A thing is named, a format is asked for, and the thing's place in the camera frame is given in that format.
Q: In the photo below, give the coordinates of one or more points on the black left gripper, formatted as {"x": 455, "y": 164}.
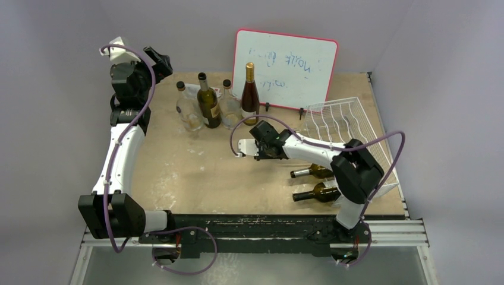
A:
{"x": 161, "y": 66}

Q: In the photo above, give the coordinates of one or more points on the brown wine bottle gold cap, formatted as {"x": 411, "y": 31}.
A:
{"x": 250, "y": 104}

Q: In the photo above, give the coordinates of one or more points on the pink framed whiteboard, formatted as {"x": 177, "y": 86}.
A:
{"x": 290, "y": 71}

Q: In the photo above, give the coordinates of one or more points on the olive bottle silver cap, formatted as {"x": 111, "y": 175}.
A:
{"x": 208, "y": 103}
{"x": 314, "y": 170}

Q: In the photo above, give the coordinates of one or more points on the dark green bottle black cap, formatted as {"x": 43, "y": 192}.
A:
{"x": 322, "y": 192}

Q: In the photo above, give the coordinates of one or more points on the clear glass bottle black cap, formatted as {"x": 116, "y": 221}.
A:
{"x": 230, "y": 106}

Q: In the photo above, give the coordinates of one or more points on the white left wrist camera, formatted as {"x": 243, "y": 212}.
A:
{"x": 119, "y": 55}

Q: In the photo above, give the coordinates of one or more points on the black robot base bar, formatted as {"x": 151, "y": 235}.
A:
{"x": 316, "y": 235}

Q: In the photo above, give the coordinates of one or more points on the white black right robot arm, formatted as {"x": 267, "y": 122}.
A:
{"x": 356, "y": 171}

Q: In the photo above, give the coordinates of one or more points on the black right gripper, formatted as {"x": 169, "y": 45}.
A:
{"x": 262, "y": 133}

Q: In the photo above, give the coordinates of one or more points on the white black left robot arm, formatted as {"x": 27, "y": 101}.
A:
{"x": 110, "y": 211}

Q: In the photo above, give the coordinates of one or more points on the white wire wine rack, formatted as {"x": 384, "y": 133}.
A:
{"x": 338, "y": 121}

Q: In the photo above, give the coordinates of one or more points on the white ruler set package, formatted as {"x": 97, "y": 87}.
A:
{"x": 192, "y": 90}

